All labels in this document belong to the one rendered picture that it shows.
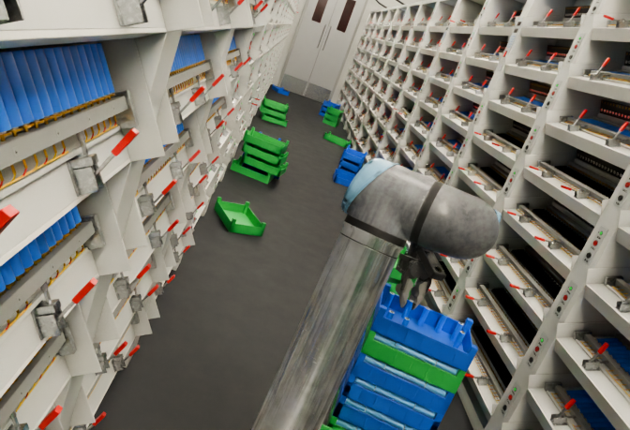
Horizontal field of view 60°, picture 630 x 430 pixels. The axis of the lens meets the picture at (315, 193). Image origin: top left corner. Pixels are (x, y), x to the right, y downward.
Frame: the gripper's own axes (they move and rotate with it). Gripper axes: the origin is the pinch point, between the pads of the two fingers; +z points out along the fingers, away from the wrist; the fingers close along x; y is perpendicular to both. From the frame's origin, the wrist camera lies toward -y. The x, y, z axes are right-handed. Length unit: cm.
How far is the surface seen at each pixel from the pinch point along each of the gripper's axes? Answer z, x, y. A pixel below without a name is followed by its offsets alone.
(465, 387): 37, -62, 37
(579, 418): 18, -49, -26
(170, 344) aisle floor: 39, 56, 49
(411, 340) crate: 9.3, -1.2, -3.6
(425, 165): -56, -109, 181
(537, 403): 20, -45, -14
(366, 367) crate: 21.9, 6.2, 4.2
